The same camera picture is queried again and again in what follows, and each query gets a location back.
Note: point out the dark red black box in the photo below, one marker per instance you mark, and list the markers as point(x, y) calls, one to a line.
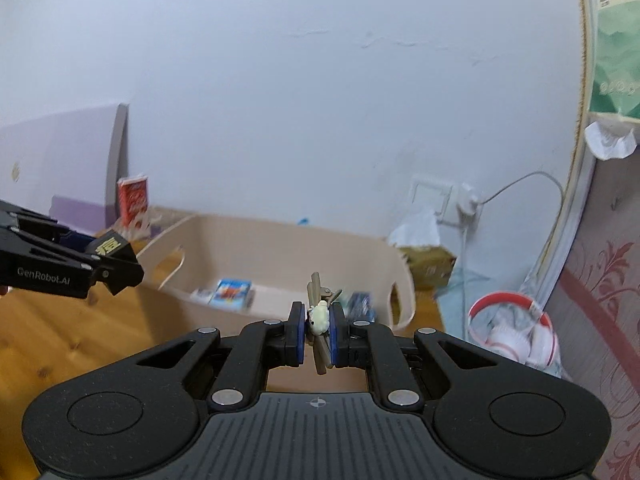
point(359, 307)

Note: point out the red white headphones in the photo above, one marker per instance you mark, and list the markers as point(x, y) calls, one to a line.
point(514, 325)

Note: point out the white charger with cable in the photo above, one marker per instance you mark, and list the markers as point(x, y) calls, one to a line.
point(468, 203)

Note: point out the beige plastic storage bin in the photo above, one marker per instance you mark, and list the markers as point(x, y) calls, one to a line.
point(277, 259)

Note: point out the black box gold emblem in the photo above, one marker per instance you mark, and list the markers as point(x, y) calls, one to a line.
point(112, 245)

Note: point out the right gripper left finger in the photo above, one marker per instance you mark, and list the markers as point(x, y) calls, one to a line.
point(246, 360)

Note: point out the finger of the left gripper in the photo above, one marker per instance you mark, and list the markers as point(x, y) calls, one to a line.
point(116, 274)
point(37, 228)

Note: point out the purple white headboard panel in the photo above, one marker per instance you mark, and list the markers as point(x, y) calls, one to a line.
point(65, 165)

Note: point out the small white figurine keychain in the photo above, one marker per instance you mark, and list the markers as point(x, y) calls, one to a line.
point(320, 331)

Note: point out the green tissue box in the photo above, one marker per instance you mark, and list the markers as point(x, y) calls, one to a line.
point(614, 105)

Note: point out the light blue cloth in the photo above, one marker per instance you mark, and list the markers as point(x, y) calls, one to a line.
point(448, 301)

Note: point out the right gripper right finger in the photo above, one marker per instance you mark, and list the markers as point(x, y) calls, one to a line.
point(374, 348)

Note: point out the red milk carton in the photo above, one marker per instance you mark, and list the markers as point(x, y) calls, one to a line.
point(133, 202)

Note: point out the olive brown tissue box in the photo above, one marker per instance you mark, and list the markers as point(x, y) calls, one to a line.
point(416, 235)

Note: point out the blue cartoon card box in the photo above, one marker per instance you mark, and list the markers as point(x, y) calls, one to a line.
point(232, 295)

